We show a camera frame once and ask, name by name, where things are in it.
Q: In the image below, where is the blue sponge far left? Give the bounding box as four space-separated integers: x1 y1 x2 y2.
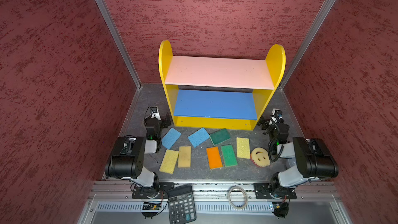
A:
162 128 181 149

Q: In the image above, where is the yellow sponge right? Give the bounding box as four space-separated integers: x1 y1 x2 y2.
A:
236 138 251 159

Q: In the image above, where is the small circuit board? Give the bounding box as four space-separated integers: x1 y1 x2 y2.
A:
142 202 162 212
273 202 289 212

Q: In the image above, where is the yellow sponge left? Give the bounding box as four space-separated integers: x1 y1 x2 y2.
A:
159 149 179 174

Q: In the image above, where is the right small circuit board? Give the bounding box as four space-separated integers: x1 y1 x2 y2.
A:
273 202 289 212

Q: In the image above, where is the tan yellow sponge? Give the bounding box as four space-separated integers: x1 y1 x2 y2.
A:
177 146 192 168

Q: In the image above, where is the yellow pink blue shelf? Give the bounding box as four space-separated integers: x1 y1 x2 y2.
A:
159 40 286 131

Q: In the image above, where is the left small circuit board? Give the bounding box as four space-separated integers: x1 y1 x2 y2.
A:
142 202 162 212

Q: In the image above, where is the dark green scouring sponge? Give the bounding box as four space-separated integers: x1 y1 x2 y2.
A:
209 129 231 146

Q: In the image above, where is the clear tape ring front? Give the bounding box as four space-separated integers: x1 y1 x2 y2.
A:
226 185 249 210

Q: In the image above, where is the yellow smiley face sponge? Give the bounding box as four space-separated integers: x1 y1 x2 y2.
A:
251 147 271 168

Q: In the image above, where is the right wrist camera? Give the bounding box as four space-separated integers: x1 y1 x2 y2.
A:
272 108 283 119

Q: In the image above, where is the black desk calculator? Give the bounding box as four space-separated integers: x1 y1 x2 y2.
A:
168 184 197 224

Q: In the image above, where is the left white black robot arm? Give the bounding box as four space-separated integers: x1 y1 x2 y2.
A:
104 114 171 199

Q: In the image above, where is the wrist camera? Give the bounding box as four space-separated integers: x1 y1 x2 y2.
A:
272 108 283 119
149 106 161 120

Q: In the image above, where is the bright green sponge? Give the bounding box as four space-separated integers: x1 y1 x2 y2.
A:
221 145 238 168

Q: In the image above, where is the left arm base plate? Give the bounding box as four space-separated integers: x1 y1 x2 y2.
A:
130 182 175 199

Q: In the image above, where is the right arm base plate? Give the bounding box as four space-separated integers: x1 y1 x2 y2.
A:
254 183 297 200

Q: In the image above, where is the blue sponge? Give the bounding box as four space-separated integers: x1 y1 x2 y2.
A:
188 128 210 147
162 128 181 149

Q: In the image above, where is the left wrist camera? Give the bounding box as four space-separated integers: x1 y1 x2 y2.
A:
149 106 161 120

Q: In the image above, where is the blue sponge centre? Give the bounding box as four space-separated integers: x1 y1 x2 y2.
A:
188 128 210 147

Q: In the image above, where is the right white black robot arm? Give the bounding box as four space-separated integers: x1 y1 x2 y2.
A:
251 115 339 200

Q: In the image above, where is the orange sponge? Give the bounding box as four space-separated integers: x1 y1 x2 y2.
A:
206 147 223 170

